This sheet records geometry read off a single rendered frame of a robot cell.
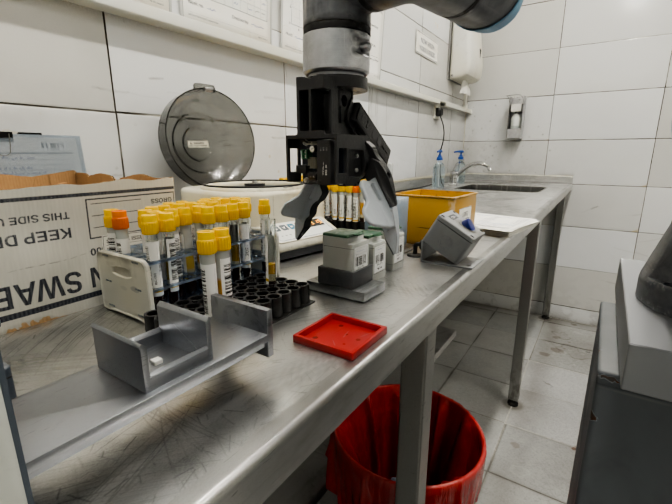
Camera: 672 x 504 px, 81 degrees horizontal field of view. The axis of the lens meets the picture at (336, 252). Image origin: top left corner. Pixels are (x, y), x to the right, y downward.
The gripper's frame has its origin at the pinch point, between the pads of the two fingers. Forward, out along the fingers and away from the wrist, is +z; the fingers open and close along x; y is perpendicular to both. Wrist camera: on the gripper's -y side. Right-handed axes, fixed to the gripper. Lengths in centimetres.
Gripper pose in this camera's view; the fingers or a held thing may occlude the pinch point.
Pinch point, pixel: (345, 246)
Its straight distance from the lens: 51.7
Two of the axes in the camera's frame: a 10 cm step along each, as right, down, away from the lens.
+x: 8.2, 1.4, -5.5
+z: 0.0, 9.7, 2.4
